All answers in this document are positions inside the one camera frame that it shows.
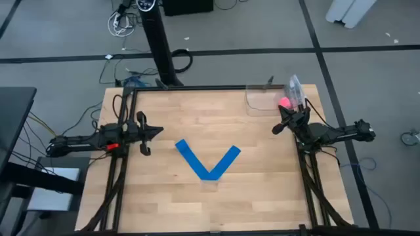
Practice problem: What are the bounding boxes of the blue elastic bandage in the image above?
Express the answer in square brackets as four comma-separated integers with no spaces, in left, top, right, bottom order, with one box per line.
[175,138,242,182]

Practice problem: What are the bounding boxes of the clear plastic bag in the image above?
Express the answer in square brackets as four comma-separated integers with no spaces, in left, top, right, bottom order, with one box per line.
[283,74,308,111]

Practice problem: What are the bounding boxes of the white flat box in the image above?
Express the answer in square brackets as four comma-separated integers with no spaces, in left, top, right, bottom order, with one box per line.
[27,167,81,212]

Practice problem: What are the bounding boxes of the blue cable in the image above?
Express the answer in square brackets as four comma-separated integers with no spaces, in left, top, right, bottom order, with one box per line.
[122,75,149,88]

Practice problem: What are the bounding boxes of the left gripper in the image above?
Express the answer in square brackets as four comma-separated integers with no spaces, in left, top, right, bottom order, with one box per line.
[124,111,165,157]

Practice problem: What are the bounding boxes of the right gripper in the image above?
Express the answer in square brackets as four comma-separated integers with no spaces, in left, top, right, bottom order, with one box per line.
[271,106,312,140]

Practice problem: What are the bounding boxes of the caster wheel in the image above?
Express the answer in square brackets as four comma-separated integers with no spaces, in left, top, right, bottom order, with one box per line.
[400,128,420,147]

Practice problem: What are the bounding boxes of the black box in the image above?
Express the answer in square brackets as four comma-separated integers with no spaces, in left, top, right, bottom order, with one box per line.
[163,0,215,17]

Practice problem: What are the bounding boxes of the white power cord bundle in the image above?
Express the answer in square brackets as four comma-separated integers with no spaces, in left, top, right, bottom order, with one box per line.
[107,10,137,38]

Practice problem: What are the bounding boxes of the black desk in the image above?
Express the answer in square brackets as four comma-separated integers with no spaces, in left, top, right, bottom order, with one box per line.
[0,87,37,178]

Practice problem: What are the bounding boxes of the white plastic housing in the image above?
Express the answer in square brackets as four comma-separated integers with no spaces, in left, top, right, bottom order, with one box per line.
[325,0,378,30]

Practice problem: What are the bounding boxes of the coiled black cable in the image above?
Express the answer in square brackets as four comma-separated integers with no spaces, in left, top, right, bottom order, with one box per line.
[170,49,194,74]

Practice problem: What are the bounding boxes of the clear plastic bin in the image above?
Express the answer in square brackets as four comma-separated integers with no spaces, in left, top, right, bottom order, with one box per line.
[245,84,308,117]

